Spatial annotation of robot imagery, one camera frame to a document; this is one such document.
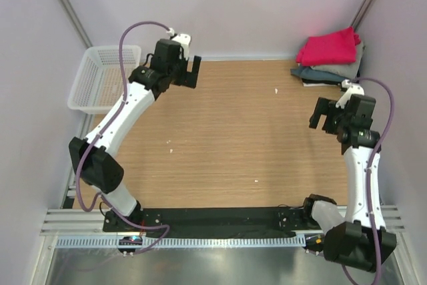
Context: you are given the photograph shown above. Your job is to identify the red t-shirt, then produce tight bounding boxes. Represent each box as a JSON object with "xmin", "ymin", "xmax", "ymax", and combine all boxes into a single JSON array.
[{"xmin": 296, "ymin": 27, "xmax": 362, "ymax": 66}]

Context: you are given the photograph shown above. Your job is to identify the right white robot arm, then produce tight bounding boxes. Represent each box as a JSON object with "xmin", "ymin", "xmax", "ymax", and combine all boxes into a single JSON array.
[{"xmin": 300, "ymin": 94, "xmax": 397, "ymax": 272}]

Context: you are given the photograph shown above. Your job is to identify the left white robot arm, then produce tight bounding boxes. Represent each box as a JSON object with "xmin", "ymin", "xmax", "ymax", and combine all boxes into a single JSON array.
[{"xmin": 69, "ymin": 33, "xmax": 201, "ymax": 232}]

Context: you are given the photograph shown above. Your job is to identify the dark blue folded t-shirt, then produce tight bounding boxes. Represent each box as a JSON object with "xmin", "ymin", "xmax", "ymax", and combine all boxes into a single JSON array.
[{"xmin": 290, "ymin": 66, "xmax": 346, "ymax": 84}]

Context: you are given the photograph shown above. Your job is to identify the grey folded t-shirt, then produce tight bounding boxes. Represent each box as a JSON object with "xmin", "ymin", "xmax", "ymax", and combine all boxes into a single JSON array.
[{"xmin": 312, "ymin": 41, "xmax": 365, "ymax": 79}]

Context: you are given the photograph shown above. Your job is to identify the white plastic basket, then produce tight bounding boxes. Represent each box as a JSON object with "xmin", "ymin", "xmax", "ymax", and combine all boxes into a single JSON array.
[{"xmin": 67, "ymin": 45, "xmax": 123, "ymax": 115}]

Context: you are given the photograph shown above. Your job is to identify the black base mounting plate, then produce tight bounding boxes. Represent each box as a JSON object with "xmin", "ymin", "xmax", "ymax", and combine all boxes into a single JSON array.
[{"xmin": 103, "ymin": 206, "xmax": 320, "ymax": 239}]

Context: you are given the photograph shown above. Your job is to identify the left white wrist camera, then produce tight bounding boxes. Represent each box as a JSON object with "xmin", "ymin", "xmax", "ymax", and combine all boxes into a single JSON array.
[{"xmin": 166, "ymin": 28, "xmax": 191, "ymax": 60}]

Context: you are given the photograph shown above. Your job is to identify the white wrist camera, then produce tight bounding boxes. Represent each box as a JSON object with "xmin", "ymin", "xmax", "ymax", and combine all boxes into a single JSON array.
[
  {"xmin": 166, "ymin": 28, "xmax": 191, "ymax": 60},
  {"xmin": 335, "ymin": 79, "xmax": 364, "ymax": 109}
]

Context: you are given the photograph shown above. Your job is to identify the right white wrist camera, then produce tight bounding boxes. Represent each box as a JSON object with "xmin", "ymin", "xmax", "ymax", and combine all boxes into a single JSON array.
[{"xmin": 335, "ymin": 79, "xmax": 364, "ymax": 109}]

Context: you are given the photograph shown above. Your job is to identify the left aluminium corner post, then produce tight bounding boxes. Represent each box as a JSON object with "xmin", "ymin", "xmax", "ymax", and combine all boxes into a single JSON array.
[{"xmin": 58, "ymin": 0, "xmax": 93, "ymax": 48}]

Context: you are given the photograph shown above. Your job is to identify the white slotted cable duct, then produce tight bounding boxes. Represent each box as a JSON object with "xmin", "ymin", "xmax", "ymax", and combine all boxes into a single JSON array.
[{"xmin": 55, "ymin": 235, "xmax": 306, "ymax": 249}]

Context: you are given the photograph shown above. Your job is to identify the aluminium frame rail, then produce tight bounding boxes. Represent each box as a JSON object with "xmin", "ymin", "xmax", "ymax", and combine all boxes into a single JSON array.
[{"xmin": 39, "ymin": 204, "xmax": 406, "ymax": 236}]

